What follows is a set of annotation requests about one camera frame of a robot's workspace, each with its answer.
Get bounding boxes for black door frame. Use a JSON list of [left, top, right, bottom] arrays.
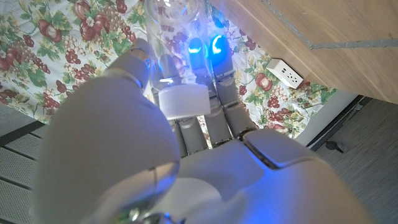
[[306, 95, 371, 153]]

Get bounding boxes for clear medicine bottle white cap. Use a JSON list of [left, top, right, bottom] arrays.
[[144, 0, 212, 121]]

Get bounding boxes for floral fruit print backdrop cloth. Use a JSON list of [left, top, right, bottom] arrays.
[[0, 0, 338, 140]]

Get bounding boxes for white power strip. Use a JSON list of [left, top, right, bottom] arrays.
[[266, 58, 304, 90]]

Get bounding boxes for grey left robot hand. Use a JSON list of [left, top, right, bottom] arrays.
[[30, 33, 377, 224]]

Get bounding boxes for small black floor object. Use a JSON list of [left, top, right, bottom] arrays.
[[325, 140, 345, 154]]

